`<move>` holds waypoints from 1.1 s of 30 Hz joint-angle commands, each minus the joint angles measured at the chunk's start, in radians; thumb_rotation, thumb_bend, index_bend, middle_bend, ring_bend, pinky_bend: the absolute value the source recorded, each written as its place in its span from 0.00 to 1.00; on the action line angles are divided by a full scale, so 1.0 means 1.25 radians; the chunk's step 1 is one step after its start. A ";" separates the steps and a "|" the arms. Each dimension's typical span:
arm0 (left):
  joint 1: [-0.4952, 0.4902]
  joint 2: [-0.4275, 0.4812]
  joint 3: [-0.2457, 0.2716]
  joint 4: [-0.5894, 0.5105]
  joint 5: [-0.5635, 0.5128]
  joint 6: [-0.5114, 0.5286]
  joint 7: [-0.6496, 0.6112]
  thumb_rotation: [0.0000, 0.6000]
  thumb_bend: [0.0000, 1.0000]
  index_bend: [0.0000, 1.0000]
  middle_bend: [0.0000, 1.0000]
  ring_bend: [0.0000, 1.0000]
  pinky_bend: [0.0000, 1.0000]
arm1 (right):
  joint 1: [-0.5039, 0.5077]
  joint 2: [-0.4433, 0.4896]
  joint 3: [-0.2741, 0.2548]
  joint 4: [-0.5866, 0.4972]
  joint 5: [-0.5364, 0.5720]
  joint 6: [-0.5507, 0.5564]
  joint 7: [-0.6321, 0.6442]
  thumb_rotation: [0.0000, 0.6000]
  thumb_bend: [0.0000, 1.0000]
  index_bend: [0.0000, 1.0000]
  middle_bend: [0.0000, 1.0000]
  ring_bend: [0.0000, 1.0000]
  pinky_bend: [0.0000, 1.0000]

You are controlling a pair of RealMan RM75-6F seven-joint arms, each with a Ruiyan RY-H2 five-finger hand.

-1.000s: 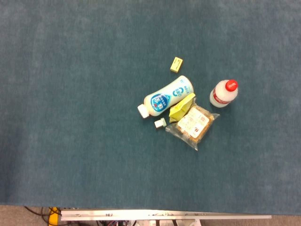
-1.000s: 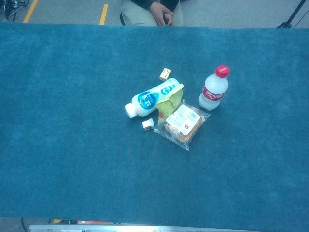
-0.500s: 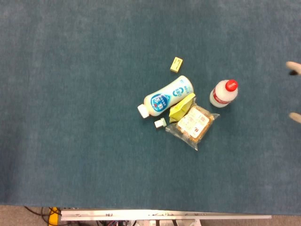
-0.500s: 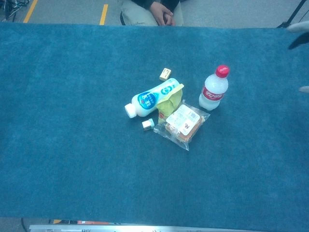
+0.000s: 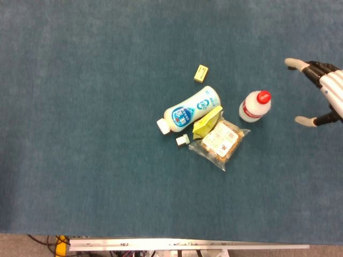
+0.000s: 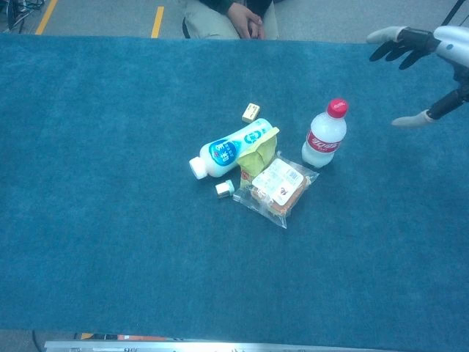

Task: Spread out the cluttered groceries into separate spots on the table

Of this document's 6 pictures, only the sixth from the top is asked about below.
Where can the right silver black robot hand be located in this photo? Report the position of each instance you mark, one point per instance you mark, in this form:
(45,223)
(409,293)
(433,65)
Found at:
(417,38)

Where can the clear soda bottle red cap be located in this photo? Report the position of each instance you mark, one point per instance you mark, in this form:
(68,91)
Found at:
(324,139)

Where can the yellow-green snack bag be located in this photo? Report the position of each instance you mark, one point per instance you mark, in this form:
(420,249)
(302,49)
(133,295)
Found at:
(258,157)

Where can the clear packaged bread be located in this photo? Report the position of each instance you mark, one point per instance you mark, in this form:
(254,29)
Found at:
(278,183)

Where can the white milk bottle blue label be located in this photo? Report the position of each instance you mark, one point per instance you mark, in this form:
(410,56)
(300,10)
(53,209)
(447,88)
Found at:
(223,154)

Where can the small white green cube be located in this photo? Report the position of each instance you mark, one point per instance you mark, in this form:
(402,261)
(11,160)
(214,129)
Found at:
(224,189)

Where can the black tripod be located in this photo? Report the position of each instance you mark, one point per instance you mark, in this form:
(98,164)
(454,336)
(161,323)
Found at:
(454,11)

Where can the small yellow eraser box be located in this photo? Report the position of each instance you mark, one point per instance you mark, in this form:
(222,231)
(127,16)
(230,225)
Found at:
(251,113)

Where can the seated person beige trousers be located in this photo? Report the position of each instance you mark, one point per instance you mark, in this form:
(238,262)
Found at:
(209,22)

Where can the blue table cloth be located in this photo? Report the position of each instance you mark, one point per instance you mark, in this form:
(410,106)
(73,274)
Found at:
(110,183)

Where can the aluminium rail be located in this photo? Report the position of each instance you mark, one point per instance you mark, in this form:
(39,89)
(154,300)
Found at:
(220,346)

